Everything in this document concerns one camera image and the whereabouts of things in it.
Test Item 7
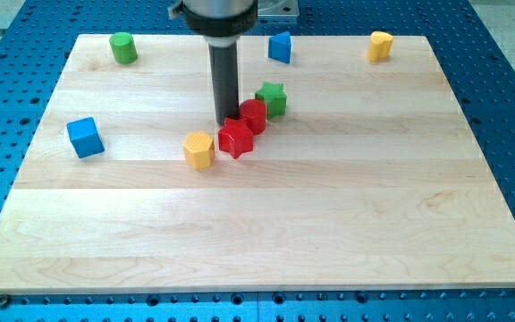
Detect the red cylinder block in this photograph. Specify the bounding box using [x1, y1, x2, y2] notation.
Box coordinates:
[240, 99, 266, 135]

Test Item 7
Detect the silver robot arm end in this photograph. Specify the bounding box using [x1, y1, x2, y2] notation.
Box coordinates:
[167, 0, 258, 38]

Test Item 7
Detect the red star block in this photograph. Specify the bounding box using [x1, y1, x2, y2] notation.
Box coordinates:
[218, 118, 254, 159]

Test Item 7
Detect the yellow hexagon block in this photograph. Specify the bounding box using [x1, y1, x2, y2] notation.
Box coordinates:
[182, 131, 215, 170]

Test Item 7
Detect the green star block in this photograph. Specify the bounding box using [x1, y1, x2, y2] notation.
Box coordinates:
[255, 81, 287, 120]

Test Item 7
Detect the light wooden board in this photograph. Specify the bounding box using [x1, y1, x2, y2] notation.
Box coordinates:
[0, 34, 515, 294]

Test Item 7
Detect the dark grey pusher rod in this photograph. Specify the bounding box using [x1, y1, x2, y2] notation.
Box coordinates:
[205, 36, 239, 125]

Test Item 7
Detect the blue triangle block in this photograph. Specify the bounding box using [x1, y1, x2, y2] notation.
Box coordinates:
[268, 31, 291, 64]

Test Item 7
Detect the yellow heart block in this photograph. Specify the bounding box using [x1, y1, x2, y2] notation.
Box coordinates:
[367, 31, 394, 62]

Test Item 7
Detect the blue cube block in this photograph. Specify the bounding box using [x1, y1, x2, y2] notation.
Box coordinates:
[66, 117, 105, 158]

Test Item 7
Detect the green cylinder block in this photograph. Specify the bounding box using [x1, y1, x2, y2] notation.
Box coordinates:
[109, 32, 138, 64]

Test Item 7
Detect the clear acrylic mount plate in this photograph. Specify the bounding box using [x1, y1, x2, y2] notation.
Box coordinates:
[257, 0, 300, 18]

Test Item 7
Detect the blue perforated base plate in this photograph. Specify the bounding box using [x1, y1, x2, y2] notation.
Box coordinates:
[0, 1, 515, 321]

